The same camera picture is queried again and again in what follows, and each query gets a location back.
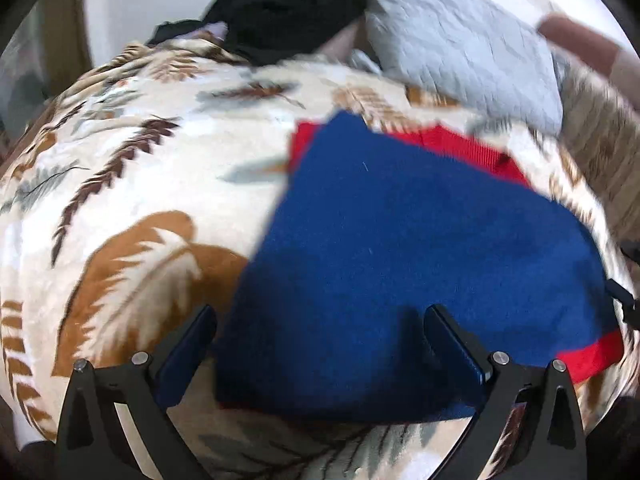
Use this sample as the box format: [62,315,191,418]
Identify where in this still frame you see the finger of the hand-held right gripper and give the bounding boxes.
[605,279,640,313]

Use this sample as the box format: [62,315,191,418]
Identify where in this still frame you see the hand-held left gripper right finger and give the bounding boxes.
[422,304,587,480]

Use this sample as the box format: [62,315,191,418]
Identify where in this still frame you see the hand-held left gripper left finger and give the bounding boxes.
[54,304,218,480]

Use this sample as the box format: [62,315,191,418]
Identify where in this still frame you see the red and blue sweater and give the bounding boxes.
[215,110,626,423]

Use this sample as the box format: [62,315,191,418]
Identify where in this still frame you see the leaf print fleece blanket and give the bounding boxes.
[0,42,633,480]

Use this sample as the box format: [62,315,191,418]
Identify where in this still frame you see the brown and pink headboard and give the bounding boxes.
[537,14,623,78]

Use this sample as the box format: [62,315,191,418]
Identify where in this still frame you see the grey quilted pillow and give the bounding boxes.
[350,0,568,136]

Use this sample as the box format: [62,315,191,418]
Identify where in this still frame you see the small dark cloth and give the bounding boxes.
[147,20,203,46]

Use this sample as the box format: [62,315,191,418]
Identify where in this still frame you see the wooden door with glass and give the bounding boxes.
[10,0,93,126]

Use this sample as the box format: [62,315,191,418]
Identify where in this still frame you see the black cloth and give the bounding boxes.
[202,0,368,67]

